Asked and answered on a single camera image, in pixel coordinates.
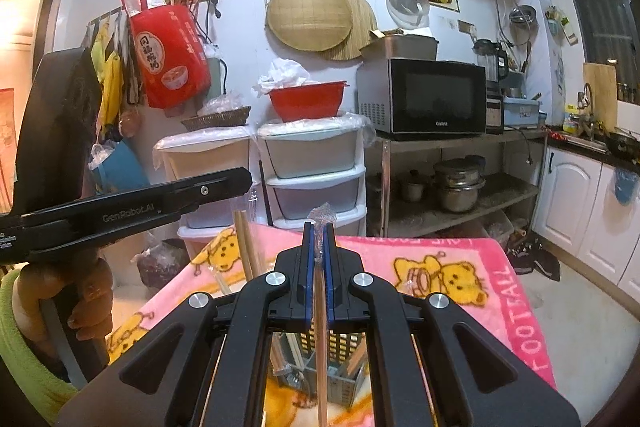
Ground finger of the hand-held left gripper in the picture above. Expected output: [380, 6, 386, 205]
[169, 167, 254, 222]

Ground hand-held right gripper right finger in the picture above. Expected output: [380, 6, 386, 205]
[322, 221, 582, 427]

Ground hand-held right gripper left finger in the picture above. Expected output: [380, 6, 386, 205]
[55, 221, 321, 427]

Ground grey plastic utensil holder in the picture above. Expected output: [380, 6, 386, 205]
[267, 328, 370, 410]

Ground person's left forearm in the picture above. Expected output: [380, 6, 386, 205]
[0, 269, 81, 425]

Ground person's left hand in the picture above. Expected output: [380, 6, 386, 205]
[14, 257, 115, 348]

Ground white plastic drawer unit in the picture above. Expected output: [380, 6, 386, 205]
[257, 112, 371, 238]
[154, 127, 261, 268]

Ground wrapped brown chopsticks pair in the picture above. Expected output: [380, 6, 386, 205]
[231, 189, 266, 284]

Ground wicker basket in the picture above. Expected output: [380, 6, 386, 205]
[181, 106, 252, 132]

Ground yellow hanging cloths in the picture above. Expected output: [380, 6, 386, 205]
[92, 19, 131, 142]

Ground blue bag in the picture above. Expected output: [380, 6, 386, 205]
[90, 139, 151, 195]

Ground pink printed bear blanket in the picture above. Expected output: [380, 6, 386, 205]
[102, 222, 558, 427]

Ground red plastic basin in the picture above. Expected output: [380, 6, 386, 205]
[268, 81, 350, 120]

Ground white plastic bags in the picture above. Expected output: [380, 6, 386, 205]
[252, 59, 321, 98]

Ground red tote bag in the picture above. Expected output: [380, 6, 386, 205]
[119, 0, 213, 110]

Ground large steel pot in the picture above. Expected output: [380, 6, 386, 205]
[432, 157, 487, 212]

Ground metal shelf rack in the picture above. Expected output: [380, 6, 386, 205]
[372, 129, 548, 240]

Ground black microwave oven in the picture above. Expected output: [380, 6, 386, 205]
[356, 57, 488, 142]

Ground round bamboo tray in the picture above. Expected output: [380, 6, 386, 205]
[266, 0, 353, 52]

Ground metal tray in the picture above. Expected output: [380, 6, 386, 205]
[360, 32, 441, 60]

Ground round bamboo mat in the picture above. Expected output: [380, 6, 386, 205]
[320, 0, 378, 60]

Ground light blue appliance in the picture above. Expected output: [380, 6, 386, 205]
[502, 97, 546, 130]

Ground white kitchen cabinets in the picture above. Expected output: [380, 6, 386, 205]
[537, 142, 640, 308]

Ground black blender jug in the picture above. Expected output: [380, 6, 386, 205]
[472, 38, 511, 82]

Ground glass pot lid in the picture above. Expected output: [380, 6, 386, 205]
[385, 0, 431, 30]

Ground metal faucet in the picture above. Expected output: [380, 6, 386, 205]
[577, 83, 601, 142]

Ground hanging steel pot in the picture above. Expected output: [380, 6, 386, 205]
[510, 4, 538, 45]

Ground blue hanging towel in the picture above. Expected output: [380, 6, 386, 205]
[612, 167, 640, 206]

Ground wooden cutting board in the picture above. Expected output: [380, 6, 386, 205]
[582, 62, 618, 132]

